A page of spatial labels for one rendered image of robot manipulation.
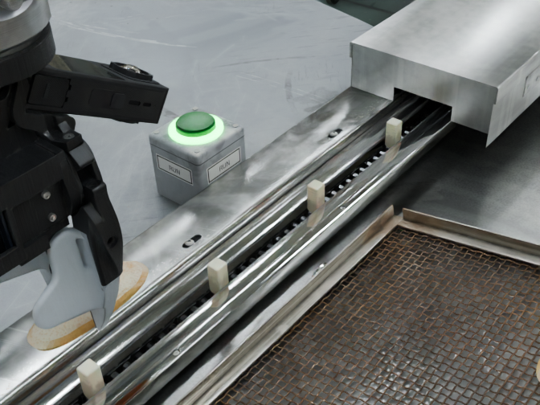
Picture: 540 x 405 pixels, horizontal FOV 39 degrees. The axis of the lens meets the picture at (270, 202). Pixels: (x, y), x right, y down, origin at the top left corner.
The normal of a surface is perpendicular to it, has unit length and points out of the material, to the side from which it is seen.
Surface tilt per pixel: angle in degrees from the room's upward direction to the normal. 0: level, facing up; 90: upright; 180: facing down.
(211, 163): 90
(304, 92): 0
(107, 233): 84
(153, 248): 0
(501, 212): 0
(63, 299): 84
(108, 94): 92
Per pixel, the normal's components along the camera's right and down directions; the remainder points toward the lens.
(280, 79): -0.04, -0.79
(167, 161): -0.63, 0.49
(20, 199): 0.77, 0.37
